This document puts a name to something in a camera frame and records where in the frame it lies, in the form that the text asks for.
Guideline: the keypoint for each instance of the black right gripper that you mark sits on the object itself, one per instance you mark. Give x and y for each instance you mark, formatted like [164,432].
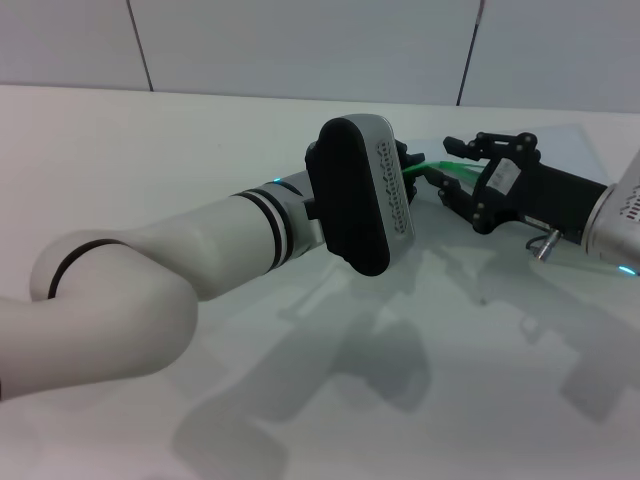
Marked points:
[540,195]

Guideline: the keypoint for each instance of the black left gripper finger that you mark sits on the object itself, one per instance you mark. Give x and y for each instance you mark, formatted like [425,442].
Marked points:
[412,190]
[410,154]

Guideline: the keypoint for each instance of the translucent green-zipper document bag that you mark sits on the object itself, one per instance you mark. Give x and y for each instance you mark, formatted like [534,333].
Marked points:
[560,145]

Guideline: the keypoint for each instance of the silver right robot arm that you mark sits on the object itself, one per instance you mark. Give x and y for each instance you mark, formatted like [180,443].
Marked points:
[620,257]

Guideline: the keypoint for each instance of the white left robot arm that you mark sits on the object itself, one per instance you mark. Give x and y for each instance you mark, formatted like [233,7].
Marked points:
[150,280]

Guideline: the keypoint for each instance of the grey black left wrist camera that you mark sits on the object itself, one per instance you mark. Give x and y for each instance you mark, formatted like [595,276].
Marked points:
[350,200]

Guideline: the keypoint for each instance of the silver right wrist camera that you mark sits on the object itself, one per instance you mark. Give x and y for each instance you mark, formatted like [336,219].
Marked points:
[625,200]

